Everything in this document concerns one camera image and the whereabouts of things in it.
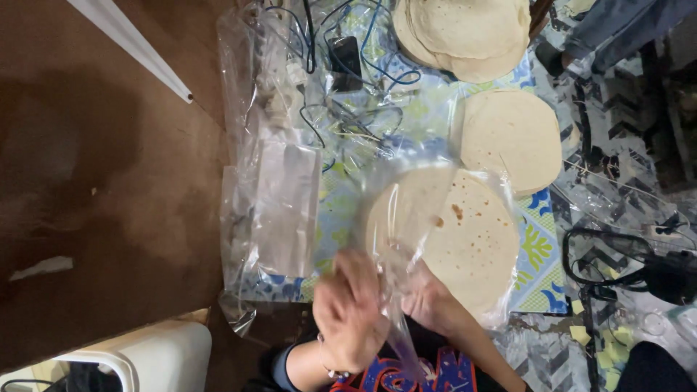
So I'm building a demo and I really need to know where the person's left hand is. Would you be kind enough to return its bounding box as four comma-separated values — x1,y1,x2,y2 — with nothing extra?
312,249,392,375

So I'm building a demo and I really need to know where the person's right hand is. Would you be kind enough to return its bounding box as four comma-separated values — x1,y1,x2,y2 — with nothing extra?
401,259,464,337

